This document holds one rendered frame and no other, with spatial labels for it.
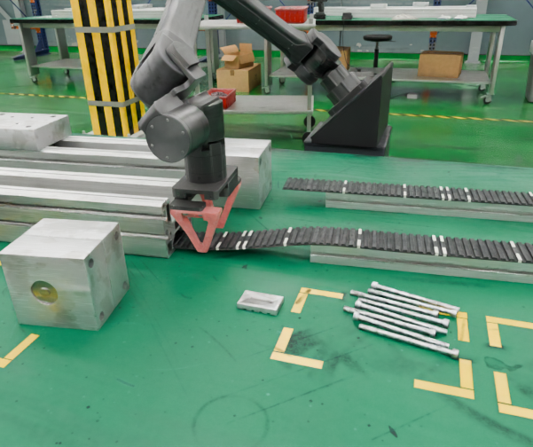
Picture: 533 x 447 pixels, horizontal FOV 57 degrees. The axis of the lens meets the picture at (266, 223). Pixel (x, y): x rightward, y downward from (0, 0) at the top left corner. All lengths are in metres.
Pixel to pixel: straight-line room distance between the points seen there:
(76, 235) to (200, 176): 0.18
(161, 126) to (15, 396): 0.32
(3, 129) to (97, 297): 0.51
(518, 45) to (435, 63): 2.99
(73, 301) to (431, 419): 0.39
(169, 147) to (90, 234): 0.14
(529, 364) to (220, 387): 0.31
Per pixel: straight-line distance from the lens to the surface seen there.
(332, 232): 0.70
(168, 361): 0.54
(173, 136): 0.59
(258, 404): 0.49
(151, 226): 0.71
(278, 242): 0.69
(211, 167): 0.66
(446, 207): 0.87
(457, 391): 0.53
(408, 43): 8.32
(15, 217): 0.82
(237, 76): 5.86
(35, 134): 0.99
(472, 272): 0.70
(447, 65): 5.55
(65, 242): 0.60
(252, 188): 0.84
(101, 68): 4.11
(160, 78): 0.66
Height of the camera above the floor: 1.13
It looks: 26 degrees down
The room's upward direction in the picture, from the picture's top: 1 degrees counter-clockwise
